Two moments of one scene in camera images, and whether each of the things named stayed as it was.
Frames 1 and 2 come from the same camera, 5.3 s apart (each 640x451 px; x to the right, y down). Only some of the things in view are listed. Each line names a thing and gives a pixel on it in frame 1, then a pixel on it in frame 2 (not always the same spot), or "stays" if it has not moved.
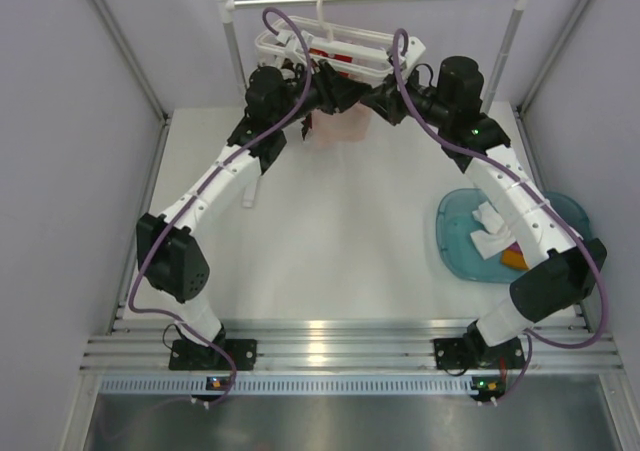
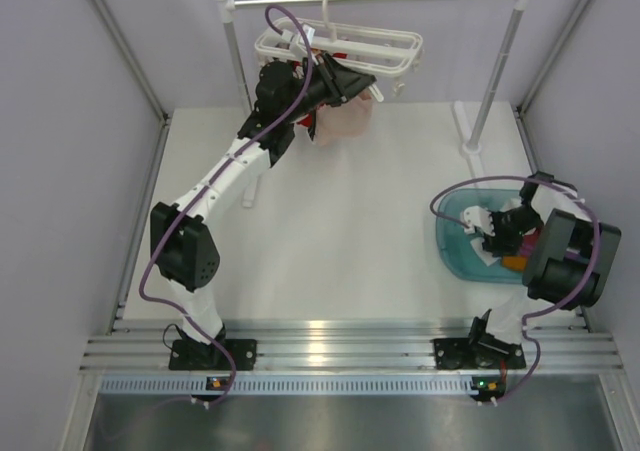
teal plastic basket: (456, 221) stays
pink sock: (347, 126) stays
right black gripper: (386, 99) → (498, 243)
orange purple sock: (513, 258) stays
